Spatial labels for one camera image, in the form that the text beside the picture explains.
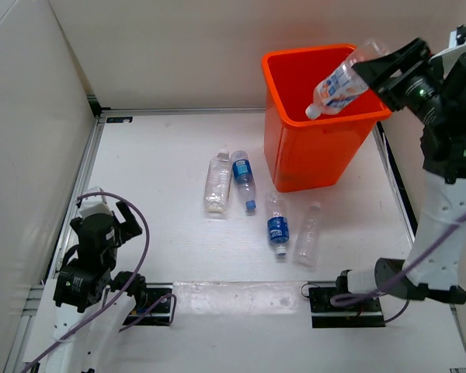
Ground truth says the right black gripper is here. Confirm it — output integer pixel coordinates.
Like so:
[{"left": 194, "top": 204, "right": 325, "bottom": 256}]
[{"left": 349, "top": 38, "right": 450, "bottom": 127}]

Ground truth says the white orange label bottle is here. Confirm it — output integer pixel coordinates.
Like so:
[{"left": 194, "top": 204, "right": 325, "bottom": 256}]
[{"left": 305, "top": 38, "right": 390, "bottom": 120}]

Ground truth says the clear bottle white cap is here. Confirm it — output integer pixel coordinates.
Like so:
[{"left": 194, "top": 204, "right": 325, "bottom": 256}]
[{"left": 203, "top": 150, "right": 232, "bottom": 214}]

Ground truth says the blue label bottle white cap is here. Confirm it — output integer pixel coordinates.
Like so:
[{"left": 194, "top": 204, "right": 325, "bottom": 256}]
[{"left": 266, "top": 191, "right": 290, "bottom": 260}]

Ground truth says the clear unlabelled plastic bottle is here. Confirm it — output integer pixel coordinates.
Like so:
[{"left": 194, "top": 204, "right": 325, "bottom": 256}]
[{"left": 294, "top": 202, "right": 322, "bottom": 267}]

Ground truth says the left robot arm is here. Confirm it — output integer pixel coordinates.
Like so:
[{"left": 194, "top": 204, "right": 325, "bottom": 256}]
[{"left": 23, "top": 191, "right": 151, "bottom": 372}]

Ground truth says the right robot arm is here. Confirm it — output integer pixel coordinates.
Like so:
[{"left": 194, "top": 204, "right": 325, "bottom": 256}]
[{"left": 331, "top": 26, "right": 466, "bottom": 311}]

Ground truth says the orange plastic bin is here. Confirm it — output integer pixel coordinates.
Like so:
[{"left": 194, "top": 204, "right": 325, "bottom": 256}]
[{"left": 262, "top": 44, "right": 391, "bottom": 192}]

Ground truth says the small black label sticker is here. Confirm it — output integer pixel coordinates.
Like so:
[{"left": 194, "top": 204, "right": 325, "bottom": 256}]
[{"left": 106, "top": 116, "right": 133, "bottom": 124}]

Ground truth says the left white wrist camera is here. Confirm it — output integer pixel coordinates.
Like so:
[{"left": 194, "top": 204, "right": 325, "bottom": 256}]
[{"left": 76, "top": 194, "right": 113, "bottom": 219}]

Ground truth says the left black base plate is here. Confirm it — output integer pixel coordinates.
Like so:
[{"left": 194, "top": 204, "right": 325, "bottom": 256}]
[{"left": 123, "top": 283, "right": 176, "bottom": 327}]

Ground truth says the aluminium table frame rail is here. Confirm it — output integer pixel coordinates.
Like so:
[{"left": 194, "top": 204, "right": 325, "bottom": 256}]
[{"left": 1, "top": 116, "right": 100, "bottom": 372}]

